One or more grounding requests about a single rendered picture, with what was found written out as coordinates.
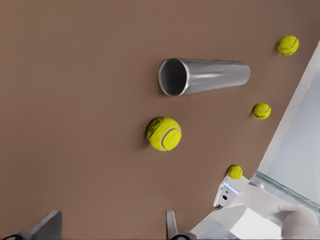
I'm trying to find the silver tennis tube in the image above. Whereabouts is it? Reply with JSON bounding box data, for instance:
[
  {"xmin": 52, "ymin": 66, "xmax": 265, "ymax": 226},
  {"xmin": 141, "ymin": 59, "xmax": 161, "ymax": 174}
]
[{"xmin": 157, "ymin": 57, "xmax": 252, "ymax": 97}]

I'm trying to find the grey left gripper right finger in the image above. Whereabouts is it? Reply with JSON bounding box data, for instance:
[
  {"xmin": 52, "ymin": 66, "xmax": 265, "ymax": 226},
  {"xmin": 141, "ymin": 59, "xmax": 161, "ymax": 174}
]
[{"xmin": 165, "ymin": 209, "xmax": 198, "ymax": 240}]

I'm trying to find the silver frame post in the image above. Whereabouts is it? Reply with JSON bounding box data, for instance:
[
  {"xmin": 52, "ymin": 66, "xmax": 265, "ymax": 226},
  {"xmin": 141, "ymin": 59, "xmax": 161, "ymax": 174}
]
[{"xmin": 250, "ymin": 170, "xmax": 320, "ymax": 214}]

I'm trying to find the yellow tennis ball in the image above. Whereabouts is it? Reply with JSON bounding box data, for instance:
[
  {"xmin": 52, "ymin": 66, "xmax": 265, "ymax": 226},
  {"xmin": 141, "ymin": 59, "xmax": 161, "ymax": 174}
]
[
  {"xmin": 251, "ymin": 102, "xmax": 272, "ymax": 120},
  {"xmin": 226, "ymin": 164, "xmax": 244, "ymax": 181},
  {"xmin": 276, "ymin": 35, "xmax": 300, "ymax": 56},
  {"xmin": 146, "ymin": 116, "xmax": 183, "ymax": 152}
]

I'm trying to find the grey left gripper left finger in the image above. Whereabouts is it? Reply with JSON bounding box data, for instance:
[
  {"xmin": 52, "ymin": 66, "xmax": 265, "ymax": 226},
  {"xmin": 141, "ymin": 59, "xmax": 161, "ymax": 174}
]
[{"xmin": 0, "ymin": 210, "xmax": 63, "ymax": 240}]

